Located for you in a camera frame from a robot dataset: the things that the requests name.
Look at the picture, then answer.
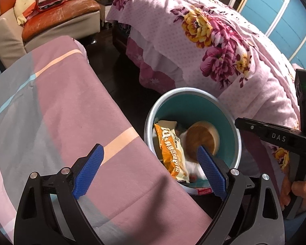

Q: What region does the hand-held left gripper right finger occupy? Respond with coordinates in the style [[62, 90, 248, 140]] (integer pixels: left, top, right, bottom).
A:
[[196, 145, 287, 245]]

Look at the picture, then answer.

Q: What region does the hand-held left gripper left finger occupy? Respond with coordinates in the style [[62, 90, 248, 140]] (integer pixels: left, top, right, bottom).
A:
[[13, 144, 104, 245]]

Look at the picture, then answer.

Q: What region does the brown and cream paper bowl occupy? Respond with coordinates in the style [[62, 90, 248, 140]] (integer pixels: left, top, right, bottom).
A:
[[180, 121, 221, 162]]

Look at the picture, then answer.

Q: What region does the yellow snack packet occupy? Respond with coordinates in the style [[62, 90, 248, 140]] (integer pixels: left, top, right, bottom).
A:
[[153, 119, 190, 184]]

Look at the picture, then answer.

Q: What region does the teal trash bin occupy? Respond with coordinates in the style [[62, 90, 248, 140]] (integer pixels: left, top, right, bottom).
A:
[[144, 87, 242, 196]]

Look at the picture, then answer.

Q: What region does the person's right hand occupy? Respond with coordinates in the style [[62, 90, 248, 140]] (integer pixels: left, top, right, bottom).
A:
[[280, 168, 306, 216]]

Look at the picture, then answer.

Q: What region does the pink grey plaid tablecloth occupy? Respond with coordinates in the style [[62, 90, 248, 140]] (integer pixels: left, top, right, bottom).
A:
[[0, 35, 212, 245]]

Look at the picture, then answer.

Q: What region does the pink floral blanket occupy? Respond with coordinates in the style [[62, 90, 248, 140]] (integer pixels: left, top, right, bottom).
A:
[[106, 0, 306, 184]]

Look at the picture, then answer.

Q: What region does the blue panelled wardrobe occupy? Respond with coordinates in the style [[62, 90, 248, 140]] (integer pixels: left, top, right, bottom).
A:
[[238, 0, 306, 64]]

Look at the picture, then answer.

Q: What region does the beige sofa with orange seat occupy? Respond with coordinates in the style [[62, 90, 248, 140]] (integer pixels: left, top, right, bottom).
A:
[[0, 0, 102, 68]]

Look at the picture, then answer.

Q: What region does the yellow plush cushion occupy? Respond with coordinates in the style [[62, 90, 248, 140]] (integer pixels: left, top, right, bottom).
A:
[[14, 0, 41, 26]]

